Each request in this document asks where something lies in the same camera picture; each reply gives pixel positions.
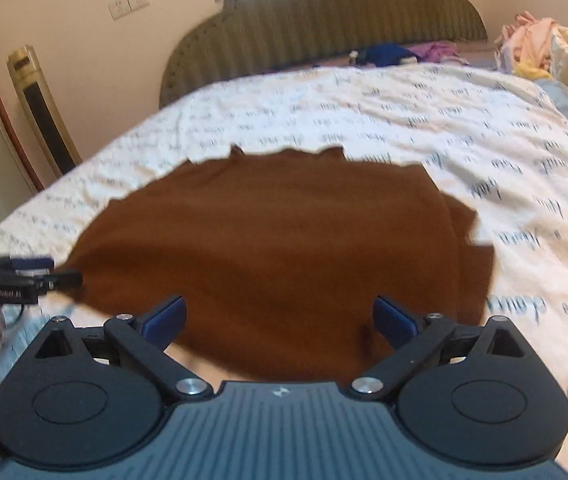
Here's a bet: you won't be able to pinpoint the green upholstered headboard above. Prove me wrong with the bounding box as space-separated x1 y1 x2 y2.
158 0 488 107

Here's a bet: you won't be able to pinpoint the purple cloth at headboard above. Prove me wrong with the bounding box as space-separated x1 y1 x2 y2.
406 41 468 66

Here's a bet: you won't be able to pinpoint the yellow cloth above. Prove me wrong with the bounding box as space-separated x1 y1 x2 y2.
512 61 553 81

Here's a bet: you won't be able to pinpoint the white wall power sockets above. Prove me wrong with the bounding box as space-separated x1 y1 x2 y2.
107 0 150 21

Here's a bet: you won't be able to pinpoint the blue cloth at headboard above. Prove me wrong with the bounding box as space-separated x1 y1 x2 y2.
351 44 422 67

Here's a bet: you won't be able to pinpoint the brown knit sweater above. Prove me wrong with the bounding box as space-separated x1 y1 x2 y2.
65 148 494 383

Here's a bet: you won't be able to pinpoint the pink clothes pile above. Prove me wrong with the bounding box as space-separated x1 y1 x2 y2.
494 12 558 73

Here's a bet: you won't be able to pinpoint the gold tower air conditioner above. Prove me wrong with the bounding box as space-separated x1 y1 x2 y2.
6 44 82 177

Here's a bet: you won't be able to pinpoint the white script-print bed sheet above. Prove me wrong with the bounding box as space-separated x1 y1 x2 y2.
0 62 568 480

